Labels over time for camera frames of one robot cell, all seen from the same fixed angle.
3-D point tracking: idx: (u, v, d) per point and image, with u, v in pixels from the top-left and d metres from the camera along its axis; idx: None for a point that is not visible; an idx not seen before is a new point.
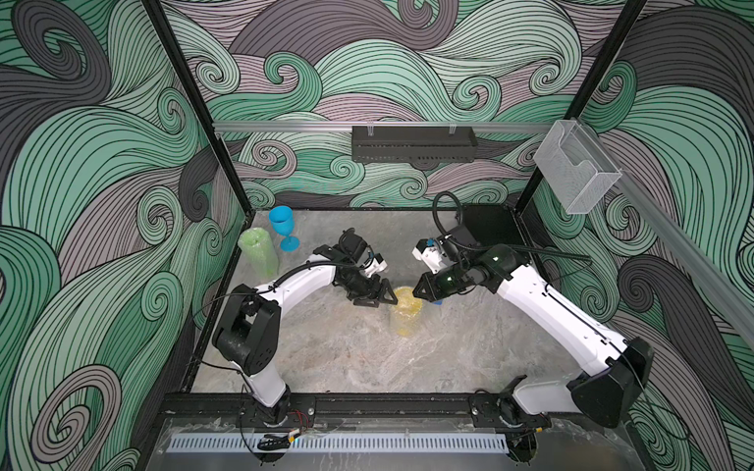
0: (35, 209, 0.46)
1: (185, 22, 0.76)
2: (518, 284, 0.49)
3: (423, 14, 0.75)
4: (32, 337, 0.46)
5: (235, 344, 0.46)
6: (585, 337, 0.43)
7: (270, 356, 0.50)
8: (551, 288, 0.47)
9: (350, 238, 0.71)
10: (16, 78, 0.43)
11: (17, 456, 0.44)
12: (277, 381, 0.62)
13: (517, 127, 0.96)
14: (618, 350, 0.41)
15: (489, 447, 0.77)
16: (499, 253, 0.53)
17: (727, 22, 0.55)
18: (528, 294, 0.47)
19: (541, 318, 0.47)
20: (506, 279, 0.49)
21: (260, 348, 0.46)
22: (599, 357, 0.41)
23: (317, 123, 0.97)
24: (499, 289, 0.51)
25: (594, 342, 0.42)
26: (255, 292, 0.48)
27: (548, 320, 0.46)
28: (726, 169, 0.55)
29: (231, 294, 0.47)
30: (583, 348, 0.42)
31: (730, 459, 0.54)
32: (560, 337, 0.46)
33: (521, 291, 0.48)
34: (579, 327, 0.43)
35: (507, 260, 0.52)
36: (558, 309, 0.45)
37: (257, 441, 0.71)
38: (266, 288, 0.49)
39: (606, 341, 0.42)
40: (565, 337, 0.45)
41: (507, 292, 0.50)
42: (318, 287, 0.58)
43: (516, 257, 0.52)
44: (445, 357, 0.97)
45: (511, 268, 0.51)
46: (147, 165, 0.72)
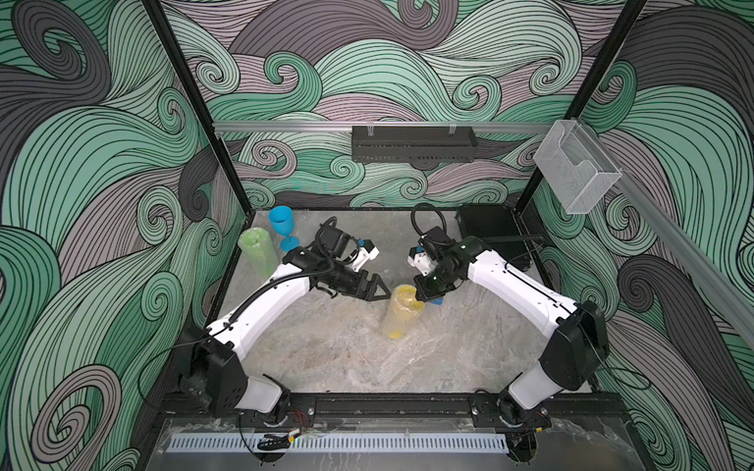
0: (35, 209, 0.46)
1: (185, 22, 0.76)
2: (483, 264, 0.55)
3: (423, 14, 0.75)
4: (32, 337, 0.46)
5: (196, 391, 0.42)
6: (539, 302, 0.47)
7: (243, 389, 0.46)
8: (511, 267, 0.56)
9: (328, 233, 0.62)
10: (15, 78, 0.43)
11: (17, 456, 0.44)
12: (270, 389, 0.61)
13: (517, 127, 0.96)
14: (566, 311, 0.45)
15: (489, 447, 0.77)
16: (467, 241, 0.60)
17: (727, 22, 0.55)
18: (491, 272, 0.54)
19: (504, 292, 0.52)
20: (471, 262, 0.56)
21: (223, 392, 0.41)
22: (552, 318, 0.45)
23: (317, 123, 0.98)
24: (468, 274, 0.57)
25: (547, 306, 0.47)
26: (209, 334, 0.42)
27: (510, 293, 0.51)
28: (726, 169, 0.55)
29: (181, 344, 0.41)
30: (539, 312, 0.47)
31: (730, 458, 0.54)
32: (520, 307, 0.50)
33: (486, 270, 0.54)
34: (534, 294, 0.48)
35: (473, 247, 0.59)
36: (516, 283, 0.51)
37: (257, 442, 0.71)
38: (221, 329, 0.43)
39: (557, 304, 0.47)
40: (524, 305, 0.49)
41: (474, 274, 0.56)
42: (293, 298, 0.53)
43: (483, 245, 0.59)
44: (445, 357, 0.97)
45: (478, 253, 0.57)
46: (147, 165, 0.72)
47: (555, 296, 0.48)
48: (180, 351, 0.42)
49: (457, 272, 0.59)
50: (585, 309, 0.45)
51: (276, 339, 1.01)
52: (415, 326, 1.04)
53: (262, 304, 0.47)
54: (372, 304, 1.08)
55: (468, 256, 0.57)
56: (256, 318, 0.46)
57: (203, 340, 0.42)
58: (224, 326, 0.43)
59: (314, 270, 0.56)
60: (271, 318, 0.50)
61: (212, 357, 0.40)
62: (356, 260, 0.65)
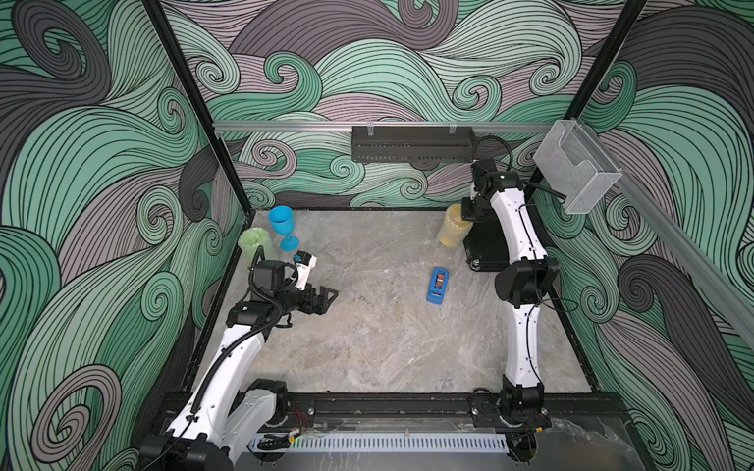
0: (35, 209, 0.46)
1: (184, 23, 0.76)
2: (506, 198, 0.65)
3: (423, 14, 0.75)
4: (33, 337, 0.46)
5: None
6: (521, 241, 0.61)
7: None
8: (522, 208, 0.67)
9: (260, 274, 0.58)
10: (16, 78, 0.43)
11: (17, 455, 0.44)
12: (260, 409, 0.59)
13: (517, 127, 0.96)
14: (534, 256, 0.60)
15: (489, 447, 0.77)
16: (507, 176, 0.68)
17: (727, 22, 0.55)
18: (507, 206, 0.65)
19: (504, 222, 0.65)
20: (498, 191, 0.66)
21: None
22: (520, 255, 0.60)
23: (317, 123, 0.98)
24: (492, 198, 0.68)
25: (523, 247, 0.60)
26: (174, 439, 0.38)
27: (507, 225, 0.64)
28: (726, 169, 0.55)
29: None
30: (515, 247, 0.61)
31: (730, 458, 0.54)
32: (508, 236, 0.64)
33: (503, 203, 0.65)
34: (521, 235, 0.62)
35: (508, 182, 0.67)
36: (518, 222, 0.63)
37: (257, 442, 0.71)
38: (187, 425, 0.40)
39: (531, 250, 0.60)
40: (511, 238, 0.63)
41: (496, 201, 0.67)
42: (253, 355, 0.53)
43: (518, 182, 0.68)
44: (445, 357, 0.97)
45: (510, 187, 0.67)
46: (147, 165, 0.72)
47: (534, 243, 0.61)
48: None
49: (485, 196, 0.71)
50: (547, 261, 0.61)
51: (277, 339, 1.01)
52: (415, 326, 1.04)
53: (223, 378, 0.45)
54: (372, 304, 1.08)
55: (500, 187, 0.67)
56: (220, 394, 0.43)
57: (169, 445, 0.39)
58: (188, 419, 0.40)
59: (260, 327, 0.53)
60: (237, 386, 0.47)
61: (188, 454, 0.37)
62: (300, 275, 0.72)
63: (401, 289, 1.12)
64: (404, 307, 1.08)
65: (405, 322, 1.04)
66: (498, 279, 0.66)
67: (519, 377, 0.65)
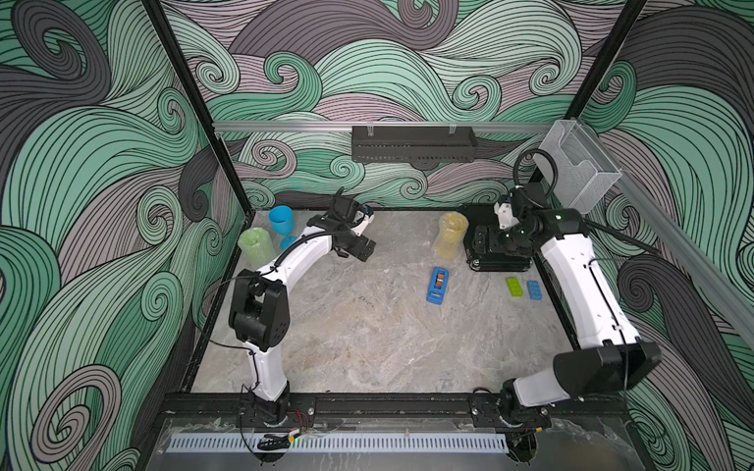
0: (35, 209, 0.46)
1: (184, 22, 0.76)
2: (565, 248, 0.47)
3: (423, 14, 0.75)
4: (32, 336, 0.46)
5: (251, 323, 0.50)
6: (598, 314, 0.43)
7: (286, 329, 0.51)
8: (595, 266, 0.46)
9: (341, 201, 0.71)
10: (16, 78, 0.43)
11: (17, 455, 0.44)
12: (281, 374, 0.64)
13: (516, 127, 0.96)
14: (622, 340, 0.41)
15: (489, 446, 0.77)
16: (564, 213, 0.51)
17: (727, 22, 0.55)
18: (570, 260, 0.47)
19: (566, 284, 0.47)
20: (555, 238, 0.49)
21: (274, 324, 0.49)
22: (600, 337, 0.41)
23: (317, 122, 0.97)
24: (544, 246, 0.51)
25: (603, 323, 0.42)
26: (260, 275, 0.50)
27: (571, 287, 0.46)
28: (726, 168, 0.55)
29: (236, 281, 0.49)
30: (590, 323, 0.43)
31: (730, 458, 0.54)
32: (574, 306, 0.46)
33: (564, 255, 0.47)
34: (598, 304, 0.43)
35: (569, 221, 0.50)
36: (589, 285, 0.45)
37: (257, 441, 0.71)
38: (268, 270, 0.51)
39: (617, 329, 0.41)
40: (578, 307, 0.45)
41: (550, 250, 0.50)
42: (319, 255, 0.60)
43: (579, 226, 0.49)
44: (445, 357, 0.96)
45: (568, 233, 0.49)
46: (147, 165, 0.72)
47: (619, 319, 0.42)
48: (238, 289, 0.49)
49: (534, 238, 0.53)
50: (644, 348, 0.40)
51: None
52: (415, 326, 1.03)
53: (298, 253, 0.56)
54: (372, 304, 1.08)
55: (559, 231, 0.49)
56: (296, 262, 0.54)
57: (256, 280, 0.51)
58: (270, 268, 0.52)
59: (334, 229, 0.64)
60: (304, 266, 0.58)
61: (266, 290, 0.48)
62: (361, 225, 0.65)
63: (401, 289, 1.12)
64: (404, 307, 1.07)
65: (405, 322, 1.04)
66: (557, 368, 0.48)
67: (523, 399, 0.63)
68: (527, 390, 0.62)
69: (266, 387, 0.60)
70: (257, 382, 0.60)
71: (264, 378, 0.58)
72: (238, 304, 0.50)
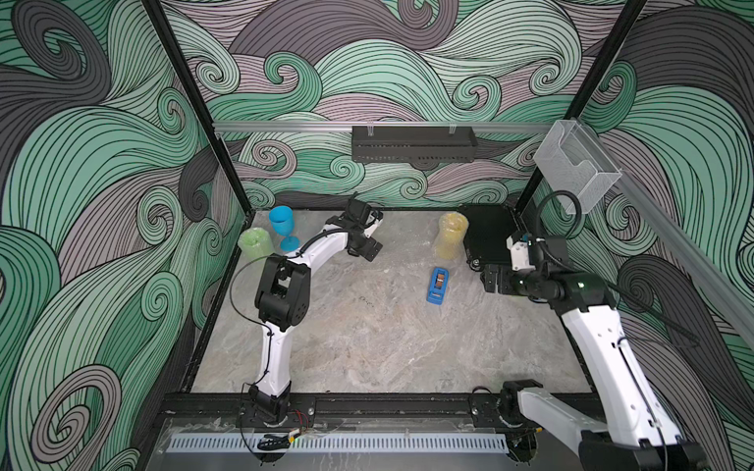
0: (35, 209, 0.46)
1: (184, 22, 0.76)
2: (589, 323, 0.44)
3: (423, 14, 0.75)
4: (32, 336, 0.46)
5: (275, 302, 0.55)
6: (632, 406, 0.38)
7: (305, 310, 0.59)
8: (622, 342, 0.42)
9: (355, 204, 0.78)
10: (16, 78, 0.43)
11: (17, 455, 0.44)
12: (286, 368, 0.65)
13: (516, 127, 0.96)
14: (662, 440, 0.36)
15: (489, 446, 0.77)
16: (587, 280, 0.47)
17: (727, 22, 0.55)
18: (598, 338, 0.43)
19: (592, 361, 0.44)
20: (579, 309, 0.45)
21: (296, 304, 0.54)
22: (635, 433, 0.37)
23: (317, 122, 0.97)
24: (565, 315, 0.47)
25: (638, 417, 0.38)
26: (286, 259, 0.57)
27: (597, 366, 0.43)
28: (726, 168, 0.55)
29: (266, 262, 0.55)
30: (622, 415, 0.39)
31: (730, 459, 0.54)
32: (602, 388, 0.42)
33: (589, 331, 0.43)
34: (630, 393, 0.39)
35: (594, 289, 0.46)
36: (619, 366, 0.41)
37: (257, 441, 0.71)
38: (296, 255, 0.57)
39: (653, 425, 0.37)
40: (608, 392, 0.41)
41: (573, 322, 0.46)
42: (335, 249, 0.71)
43: (606, 292, 0.46)
44: (446, 357, 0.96)
45: (593, 302, 0.45)
46: (147, 165, 0.72)
47: (657, 413, 0.38)
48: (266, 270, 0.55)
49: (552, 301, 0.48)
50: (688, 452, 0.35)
51: None
52: (415, 326, 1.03)
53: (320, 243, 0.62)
54: (372, 304, 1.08)
55: (582, 303, 0.45)
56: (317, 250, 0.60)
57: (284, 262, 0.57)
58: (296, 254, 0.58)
59: (350, 228, 0.71)
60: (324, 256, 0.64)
61: (294, 271, 0.54)
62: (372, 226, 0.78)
63: (401, 289, 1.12)
64: (404, 307, 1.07)
65: (405, 322, 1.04)
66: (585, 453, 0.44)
67: (524, 405, 0.62)
68: (530, 400, 0.61)
69: (274, 378, 0.62)
70: (266, 372, 0.62)
71: (273, 367, 0.61)
72: (265, 283, 0.55)
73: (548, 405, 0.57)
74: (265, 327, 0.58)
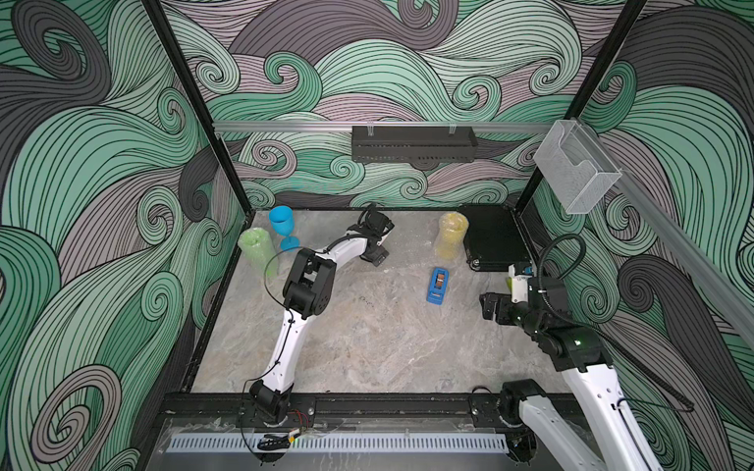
0: (35, 209, 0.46)
1: (184, 22, 0.76)
2: (590, 384, 0.45)
3: (423, 14, 0.75)
4: (32, 337, 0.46)
5: (301, 292, 0.62)
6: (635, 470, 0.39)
7: (326, 301, 0.64)
8: (622, 402, 0.43)
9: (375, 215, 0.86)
10: (15, 78, 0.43)
11: (17, 456, 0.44)
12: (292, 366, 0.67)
13: (516, 127, 0.96)
14: None
15: (489, 446, 0.77)
16: (583, 339, 0.48)
17: (727, 22, 0.55)
18: (597, 397, 0.44)
19: (596, 423, 0.44)
20: (580, 371, 0.46)
21: (320, 295, 0.60)
22: None
23: (317, 123, 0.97)
24: (565, 372, 0.48)
25: None
26: (314, 254, 0.64)
27: (599, 426, 0.44)
28: (726, 169, 0.55)
29: (296, 256, 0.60)
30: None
31: (730, 458, 0.54)
32: (607, 449, 0.43)
33: (588, 391, 0.45)
34: (632, 456, 0.40)
35: (590, 351, 0.47)
36: (620, 429, 0.42)
37: (257, 441, 0.71)
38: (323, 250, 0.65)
39: None
40: (614, 455, 0.42)
41: (573, 380, 0.47)
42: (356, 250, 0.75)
43: (601, 352, 0.47)
44: (446, 357, 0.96)
45: (590, 360, 0.46)
46: (147, 165, 0.72)
47: None
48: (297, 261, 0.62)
49: (552, 354, 0.49)
50: None
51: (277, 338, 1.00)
52: (415, 326, 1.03)
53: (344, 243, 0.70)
54: (372, 304, 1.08)
55: (579, 361, 0.46)
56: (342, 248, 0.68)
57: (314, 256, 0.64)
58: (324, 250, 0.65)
59: (369, 235, 0.78)
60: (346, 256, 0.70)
61: (323, 265, 0.60)
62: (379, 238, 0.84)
63: (401, 289, 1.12)
64: (404, 307, 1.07)
65: (405, 322, 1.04)
66: None
67: (527, 413, 0.62)
68: (536, 420, 0.60)
69: (282, 370, 0.64)
70: (276, 362, 0.64)
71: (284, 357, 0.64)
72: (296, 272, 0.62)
73: (558, 436, 0.55)
74: (289, 312, 0.63)
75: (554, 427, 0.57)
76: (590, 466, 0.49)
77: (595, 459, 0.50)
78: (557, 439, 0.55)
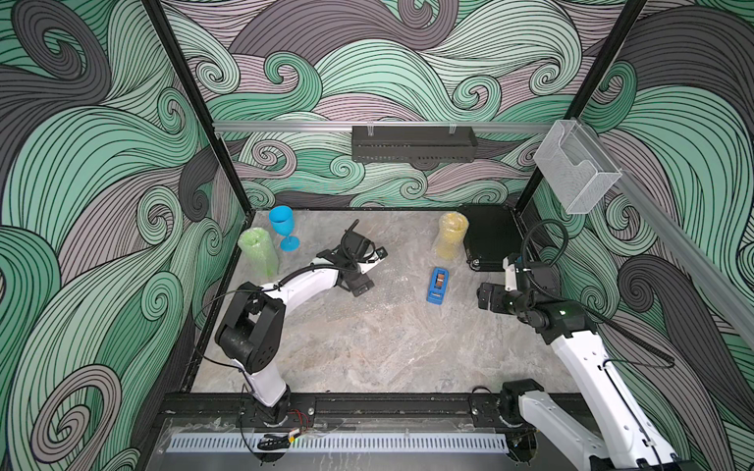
0: (35, 210, 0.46)
1: (184, 22, 0.76)
2: (574, 347, 0.47)
3: (423, 14, 0.75)
4: (32, 338, 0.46)
5: (238, 344, 0.46)
6: (625, 427, 0.40)
7: (271, 352, 0.49)
8: (608, 364, 0.45)
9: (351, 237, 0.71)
10: (15, 78, 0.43)
11: (17, 455, 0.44)
12: (277, 381, 0.62)
13: (516, 127, 0.96)
14: (658, 458, 0.38)
15: (489, 446, 0.77)
16: (568, 308, 0.51)
17: (727, 22, 0.55)
18: (583, 360, 0.46)
19: (584, 388, 0.46)
20: (565, 335, 0.48)
21: (261, 346, 0.46)
22: (632, 453, 0.38)
23: (318, 123, 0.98)
24: (554, 342, 0.50)
25: (632, 438, 0.39)
26: (259, 290, 0.49)
27: (588, 391, 0.45)
28: (726, 169, 0.55)
29: (237, 292, 0.48)
30: (619, 437, 0.40)
31: (731, 459, 0.54)
32: (596, 410, 0.44)
33: (574, 355, 0.47)
34: (621, 413, 0.41)
35: (574, 316, 0.50)
36: (608, 387, 0.43)
37: (257, 441, 0.71)
38: (272, 287, 0.50)
39: (648, 444, 0.38)
40: (603, 417, 0.43)
41: (561, 347, 0.49)
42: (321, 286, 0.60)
43: (587, 320, 0.50)
44: (446, 357, 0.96)
45: (576, 328, 0.49)
46: (146, 165, 0.71)
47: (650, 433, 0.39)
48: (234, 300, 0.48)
49: (540, 330, 0.51)
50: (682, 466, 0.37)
51: None
52: (415, 326, 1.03)
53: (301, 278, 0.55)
54: (372, 304, 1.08)
55: (565, 329, 0.49)
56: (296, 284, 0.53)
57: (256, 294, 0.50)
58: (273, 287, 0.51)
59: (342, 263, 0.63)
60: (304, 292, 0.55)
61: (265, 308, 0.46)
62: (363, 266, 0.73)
63: (401, 289, 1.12)
64: (403, 307, 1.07)
65: (405, 321, 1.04)
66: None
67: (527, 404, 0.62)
68: (536, 412, 0.59)
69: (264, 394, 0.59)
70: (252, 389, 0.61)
71: (259, 388, 0.57)
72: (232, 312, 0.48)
73: (555, 420, 0.56)
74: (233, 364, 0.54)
75: (552, 413, 0.57)
76: (586, 443, 0.49)
77: (591, 437, 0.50)
78: (555, 424, 0.55)
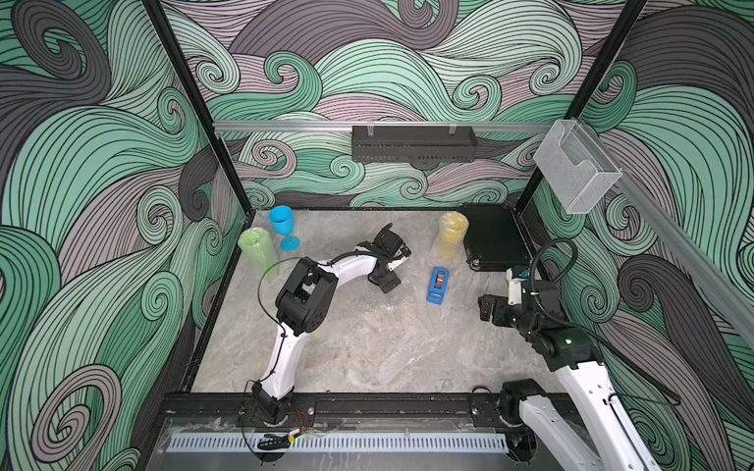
0: (35, 209, 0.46)
1: (184, 22, 0.76)
2: (581, 380, 0.46)
3: (423, 14, 0.75)
4: (32, 337, 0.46)
5: (295, 307, 0.55)
6: (629, 465, 0.40)
7: (319, 319, 0.57)
8: (615, 398, 0.45)
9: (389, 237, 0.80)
10: (15, 78, 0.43)
11: (17, 455, 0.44)
12: (291, 375, 0.65)
13: (516, 127, 0.96)
14: None
15: (489, 446, 0.77)
16: (573, 337, 0.51)
17: (727, 22, 0.55)
18: (589, 393, 0.45)
19: (590, 420, 0.45)
20: (570, 366, 0.48)
21: (314, 310, 0.54)
22: None
23: (318, 123, 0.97)
24: (559, 370, 0.50)
25: None
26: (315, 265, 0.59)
27: (594, 425, 0.45)
28: (726, 168, 0.55)
29: (297, 266, 0.57)
30: None
31: (730, 458, 0.54)
32: (601, 443, 0.44)
33: (580, 387, 0.46)
34: (625, 451, 0.41)
35: (579, 346, 0.50)
36: (614, 423, 0.43)
37: (257, 441, 0.71)
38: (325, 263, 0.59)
39: None
40: (608, 452, 0.43)
41: (565, 377, 0.49)
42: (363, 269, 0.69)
43: (591, 350, 0.49)
44: (446, 357, 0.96)
45: (581, 358, 0.48)
46: (147, 165, 0.72)
47: None
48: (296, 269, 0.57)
49: (545, 355, 0.51)
50: None
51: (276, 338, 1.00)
52: (415, 326, 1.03)
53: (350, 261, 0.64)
54: (372, 304, 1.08)
55: (569, 359, 0.48)
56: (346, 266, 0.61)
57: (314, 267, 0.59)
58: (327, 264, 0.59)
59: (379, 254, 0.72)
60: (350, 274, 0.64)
61: (322, 279, 0.55)
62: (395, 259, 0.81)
63: (401, 289, 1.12)
64: (403, 307, 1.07)
65: (405, 322, 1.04)
66: None
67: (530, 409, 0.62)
68: (537, 420, 0.59)
69: (278, 379, 0.62)
70: (271, 372, 0.62)
71: (280, 367, 0.61)
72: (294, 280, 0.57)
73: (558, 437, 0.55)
74: (281, 327, 0.58)
75: (555, 428, 0.56)
76: (590, 466, 0.49)
77: (595, 459, 0.50)
78: (558, 440, 0.54)
